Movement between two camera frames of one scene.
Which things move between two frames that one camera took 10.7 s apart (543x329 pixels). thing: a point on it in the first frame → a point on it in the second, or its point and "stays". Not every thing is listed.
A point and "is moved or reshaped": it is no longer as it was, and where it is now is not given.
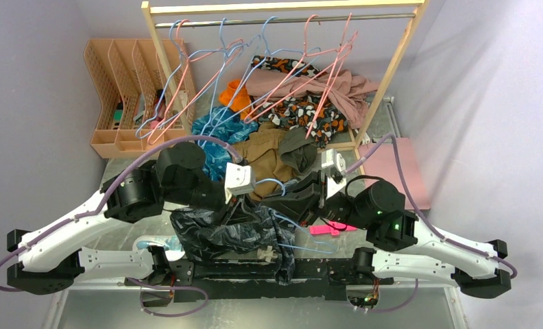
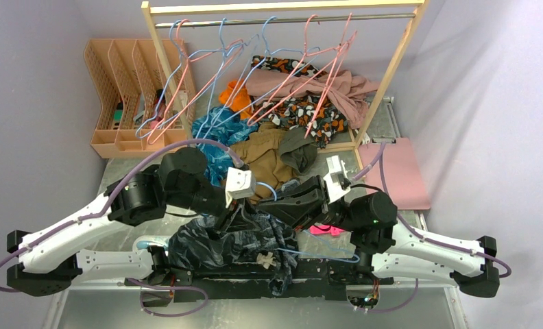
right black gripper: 306,203 stays
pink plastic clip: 332,227 stays
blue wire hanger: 298,226 is moved or reshaped
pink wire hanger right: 344,50 stays
